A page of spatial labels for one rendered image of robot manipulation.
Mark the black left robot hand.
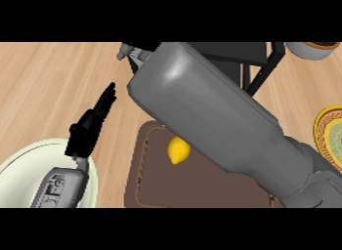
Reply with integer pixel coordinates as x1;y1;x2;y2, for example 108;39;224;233
64;81;119;159

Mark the yellow lemon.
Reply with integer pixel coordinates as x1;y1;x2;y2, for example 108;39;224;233
166;135;193;166

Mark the pale green plate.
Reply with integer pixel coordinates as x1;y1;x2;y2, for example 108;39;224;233
0;137;99;209

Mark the brown placemat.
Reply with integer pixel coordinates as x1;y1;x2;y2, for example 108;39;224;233
123;119;286;209

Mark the yellow patterned plate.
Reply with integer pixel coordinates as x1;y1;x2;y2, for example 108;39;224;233
314;104;342;188

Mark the grey bowl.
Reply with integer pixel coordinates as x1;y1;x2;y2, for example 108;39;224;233
284;42;342;62

